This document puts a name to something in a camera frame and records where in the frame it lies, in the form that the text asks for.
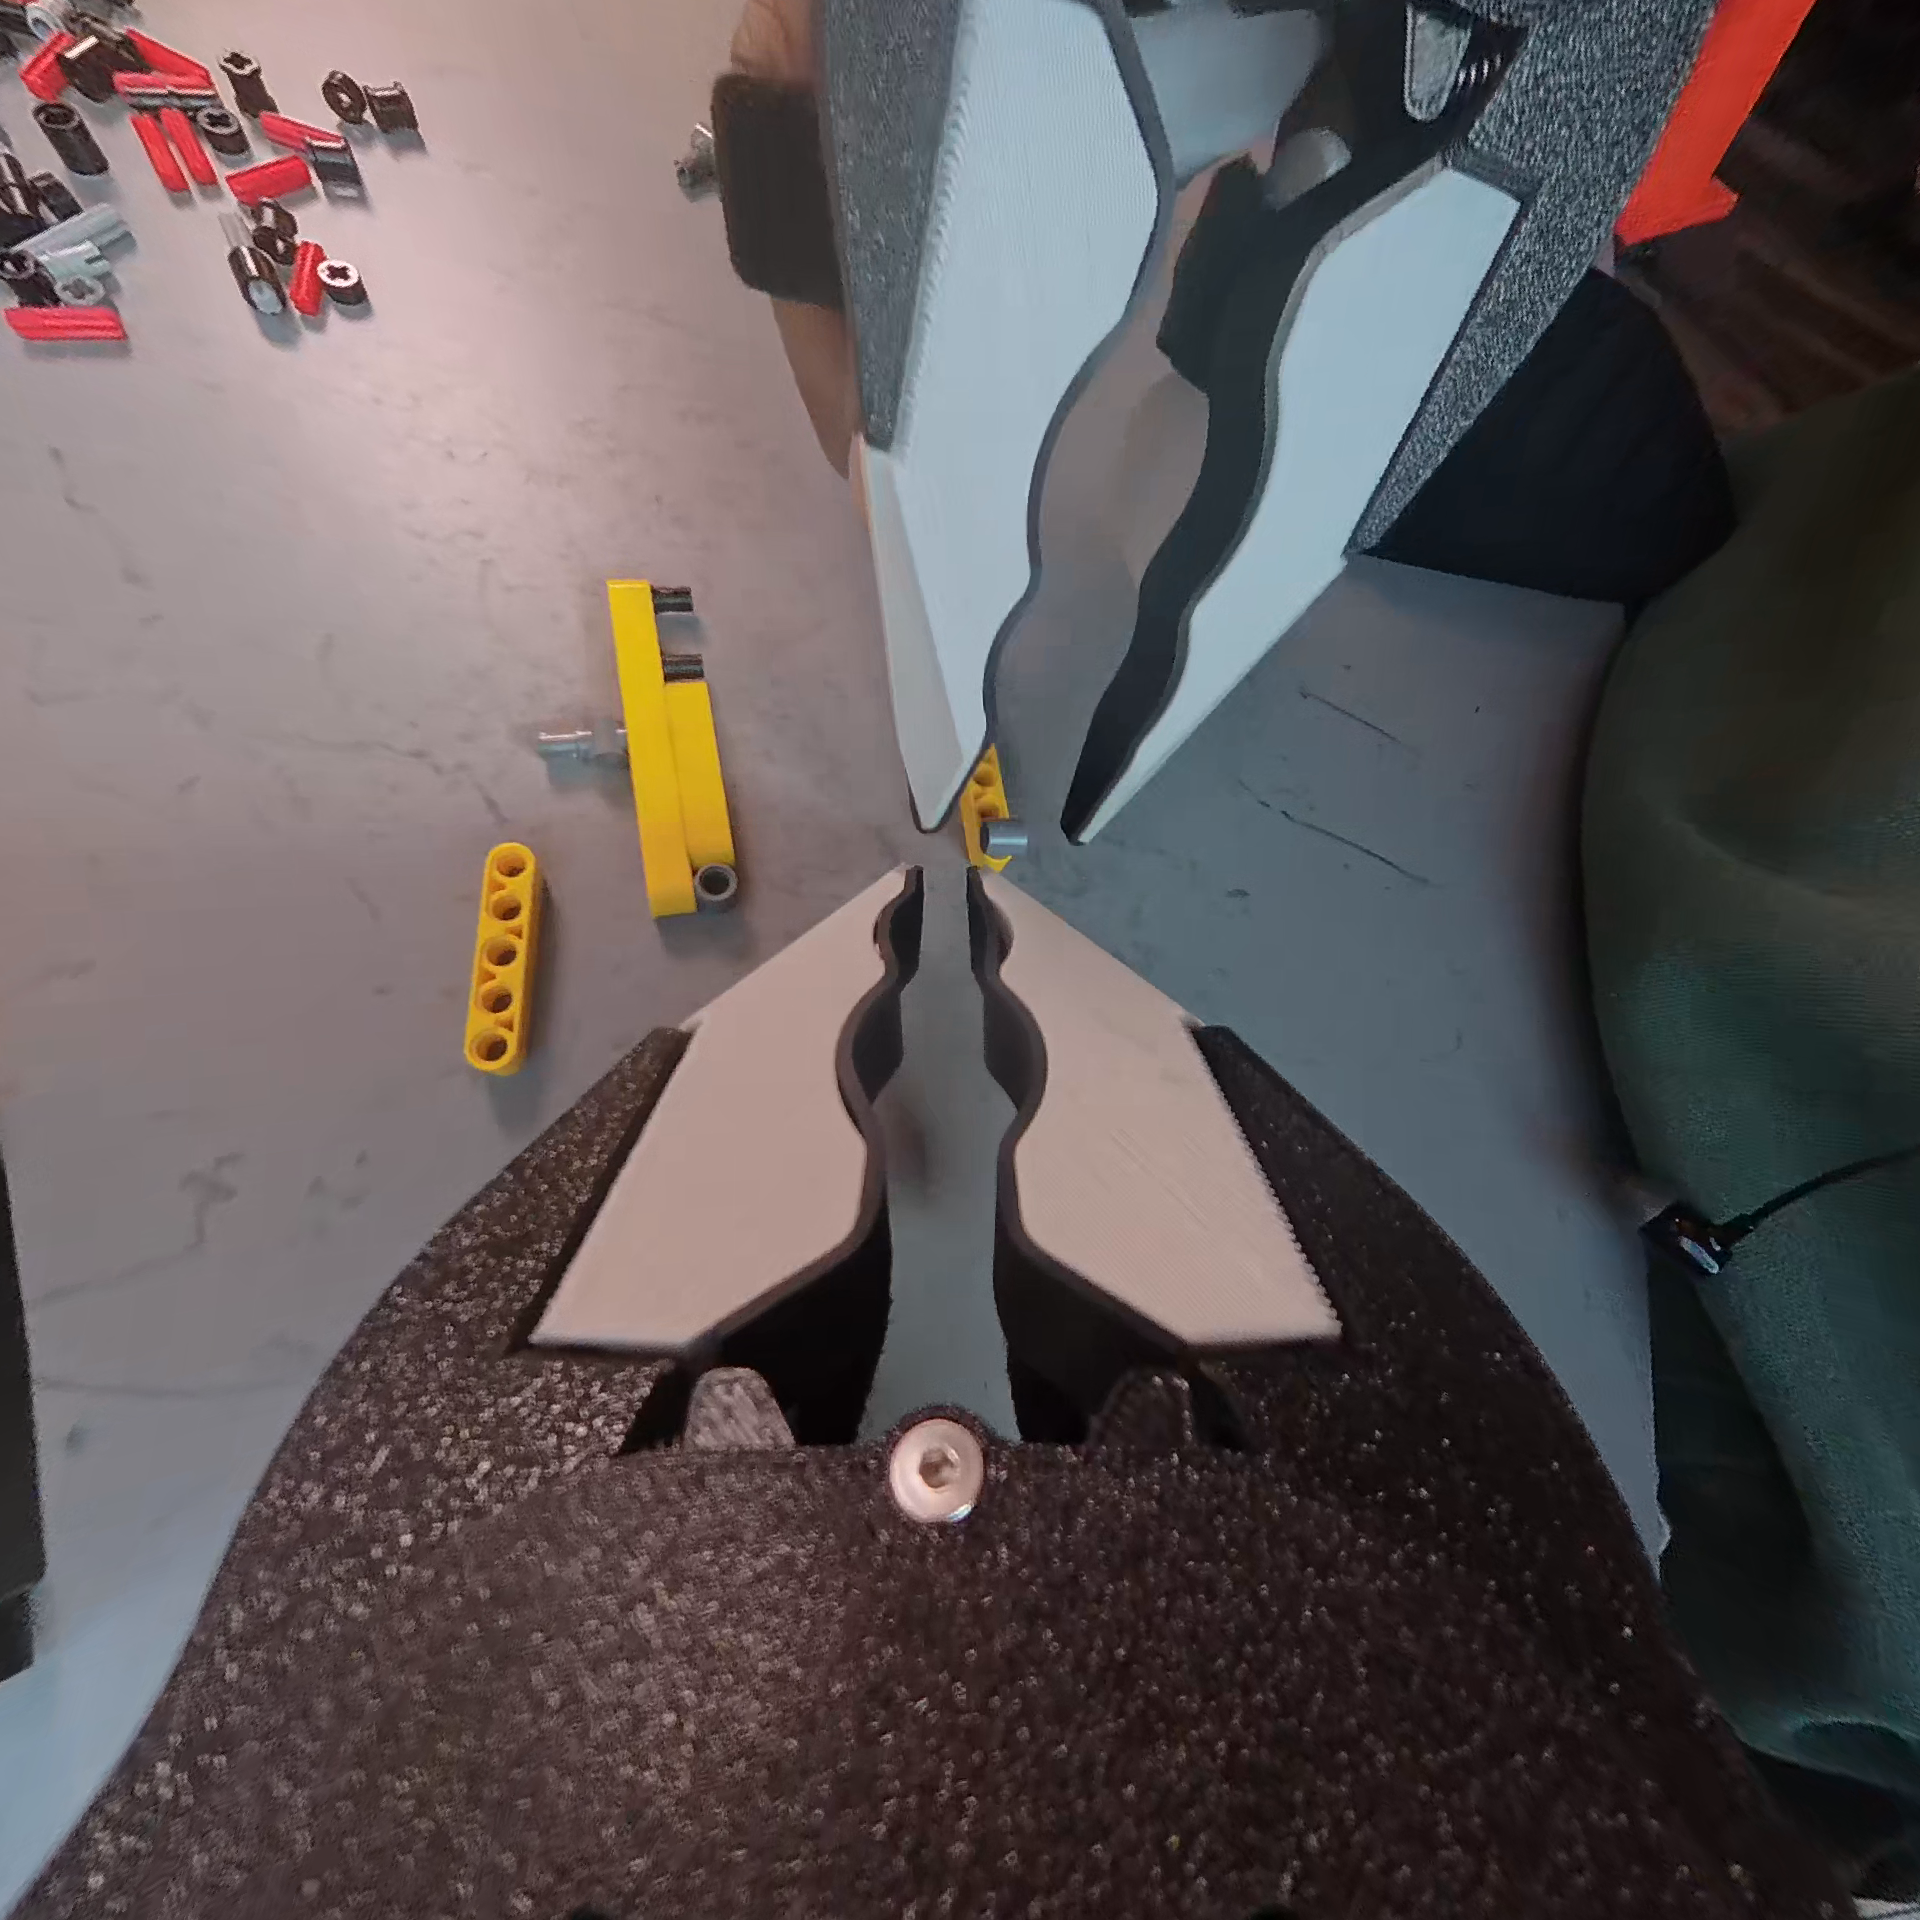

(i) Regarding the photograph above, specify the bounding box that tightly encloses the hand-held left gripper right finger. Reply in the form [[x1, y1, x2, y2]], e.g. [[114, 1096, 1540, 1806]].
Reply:
[[967, 865, 1344, 1440]]

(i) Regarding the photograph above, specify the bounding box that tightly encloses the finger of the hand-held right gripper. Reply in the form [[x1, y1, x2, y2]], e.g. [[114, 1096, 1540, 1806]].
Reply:
[[1058, 152, 1526, 846], [858, 0, 1176, 837]]

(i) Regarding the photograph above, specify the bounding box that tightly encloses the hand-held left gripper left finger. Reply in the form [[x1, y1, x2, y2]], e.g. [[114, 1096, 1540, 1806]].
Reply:
[[532, 864, 925, 1445]]

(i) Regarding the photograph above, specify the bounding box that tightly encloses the short yellow lego beam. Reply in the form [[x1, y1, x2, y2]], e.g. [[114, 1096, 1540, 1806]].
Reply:
[[458, 843, 544, 1077], [662, 681, 738, 888]]

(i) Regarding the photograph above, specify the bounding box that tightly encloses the yellow black lego vehicle model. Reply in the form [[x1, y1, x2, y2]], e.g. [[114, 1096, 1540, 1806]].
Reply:
[[0, 1152, 47, 1680]]

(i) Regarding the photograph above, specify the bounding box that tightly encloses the pile of small lego pieces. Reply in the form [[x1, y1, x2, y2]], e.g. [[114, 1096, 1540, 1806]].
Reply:
[[0, 0, 424, 348]]

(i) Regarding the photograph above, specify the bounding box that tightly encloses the orange traffic cone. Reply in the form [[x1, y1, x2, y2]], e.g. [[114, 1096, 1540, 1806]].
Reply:
[[1616, 0, 1818, 251]]

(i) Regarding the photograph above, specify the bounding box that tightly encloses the black quilted cushion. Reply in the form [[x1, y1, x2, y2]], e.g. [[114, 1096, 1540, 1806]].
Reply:
[[1160, 157, 1741, 605]]

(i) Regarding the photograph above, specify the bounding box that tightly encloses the black drawstring cord with toggle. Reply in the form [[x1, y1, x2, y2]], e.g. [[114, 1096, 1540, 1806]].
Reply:
[[1639, 1150, 1920, 1277]]

